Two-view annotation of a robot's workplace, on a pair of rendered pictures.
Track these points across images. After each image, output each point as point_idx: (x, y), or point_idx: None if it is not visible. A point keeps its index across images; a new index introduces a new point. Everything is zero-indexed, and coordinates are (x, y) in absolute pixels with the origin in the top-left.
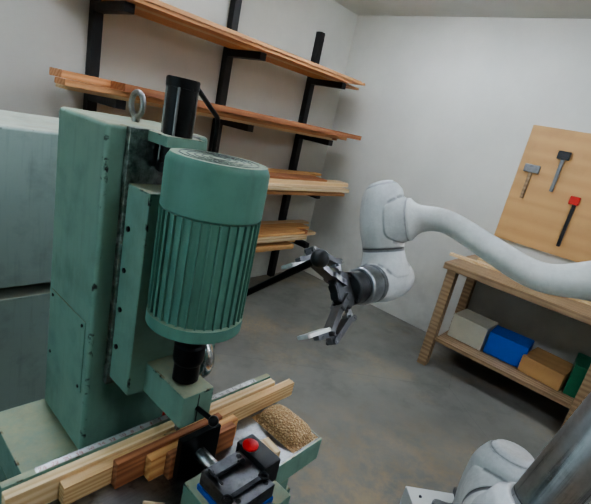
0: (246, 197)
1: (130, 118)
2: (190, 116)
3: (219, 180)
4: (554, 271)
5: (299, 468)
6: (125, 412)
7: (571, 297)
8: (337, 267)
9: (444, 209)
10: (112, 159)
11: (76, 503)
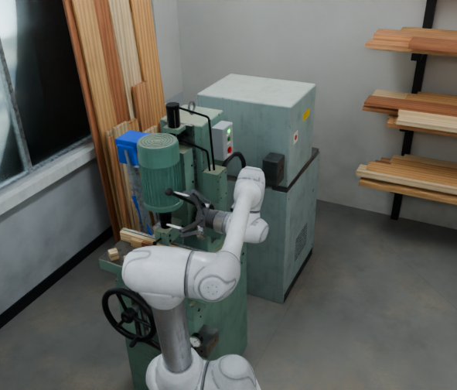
0: (144, 158)
1: (203, 110)
2: (172, 120)
3: (138, 149)
4: (223, 247)
5: (194, 299)
6: (186, 240)
7: None
8: (206, 204)
9: (243, 193)
10: (162, 131)
11: (133, 247)
